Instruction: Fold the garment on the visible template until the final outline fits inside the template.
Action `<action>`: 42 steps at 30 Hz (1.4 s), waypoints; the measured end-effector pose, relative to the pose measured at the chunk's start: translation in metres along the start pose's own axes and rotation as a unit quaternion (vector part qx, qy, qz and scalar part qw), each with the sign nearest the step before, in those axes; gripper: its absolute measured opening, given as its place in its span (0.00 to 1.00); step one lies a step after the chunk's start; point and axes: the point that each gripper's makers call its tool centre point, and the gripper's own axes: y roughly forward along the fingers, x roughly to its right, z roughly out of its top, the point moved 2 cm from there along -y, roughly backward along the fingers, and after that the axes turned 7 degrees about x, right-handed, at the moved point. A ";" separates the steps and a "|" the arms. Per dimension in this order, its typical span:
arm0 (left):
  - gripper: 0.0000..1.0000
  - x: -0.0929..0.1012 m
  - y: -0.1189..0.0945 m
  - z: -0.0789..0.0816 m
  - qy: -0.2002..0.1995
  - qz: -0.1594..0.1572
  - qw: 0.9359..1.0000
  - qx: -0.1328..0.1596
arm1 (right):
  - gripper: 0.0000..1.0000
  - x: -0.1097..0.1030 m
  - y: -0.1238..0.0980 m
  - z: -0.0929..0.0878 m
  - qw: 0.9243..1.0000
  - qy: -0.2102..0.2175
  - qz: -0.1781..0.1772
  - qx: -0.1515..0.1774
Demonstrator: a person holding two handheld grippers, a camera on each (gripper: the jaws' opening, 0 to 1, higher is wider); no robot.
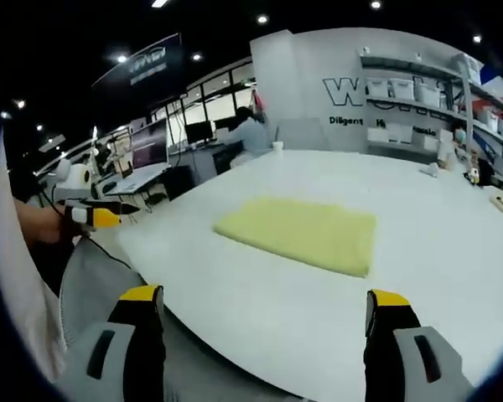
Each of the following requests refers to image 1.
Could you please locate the white desk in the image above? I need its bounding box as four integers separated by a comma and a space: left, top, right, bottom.
104, 167, 171, 196

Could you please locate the row of white storage boxes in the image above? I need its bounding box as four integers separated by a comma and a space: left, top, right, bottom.
375, 77, 443, 104

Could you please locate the grey mesh office chair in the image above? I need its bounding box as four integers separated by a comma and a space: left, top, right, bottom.
58, 238, 277, 402

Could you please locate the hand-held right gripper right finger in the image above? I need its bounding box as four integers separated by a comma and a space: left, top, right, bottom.
363, 288, 474, 402

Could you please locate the large white-framed monitor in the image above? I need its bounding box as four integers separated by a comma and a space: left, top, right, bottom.
130, 119, 169, 171

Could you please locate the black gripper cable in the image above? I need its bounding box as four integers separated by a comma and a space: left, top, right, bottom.
52, 183, 131, 269

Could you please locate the black computer monitor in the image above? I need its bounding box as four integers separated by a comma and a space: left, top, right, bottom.
184, 121, 215, 146

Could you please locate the person's left hand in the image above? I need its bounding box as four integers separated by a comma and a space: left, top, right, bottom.
33, 204, 89, 244

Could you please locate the dark hanging banner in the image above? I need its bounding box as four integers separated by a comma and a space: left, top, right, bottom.
92, 33, 182, 87

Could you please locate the person's white shirt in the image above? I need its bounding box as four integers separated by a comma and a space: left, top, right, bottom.
0, 129, 68, 382

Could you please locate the grey metal shelf rack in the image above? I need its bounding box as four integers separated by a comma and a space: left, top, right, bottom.
358, 48, 487, 162

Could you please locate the yellow grey blue garment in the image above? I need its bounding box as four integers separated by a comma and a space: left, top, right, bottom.
212, 195, 377, 279

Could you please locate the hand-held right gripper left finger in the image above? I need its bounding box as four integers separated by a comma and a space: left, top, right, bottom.
60, 284, 167, 402

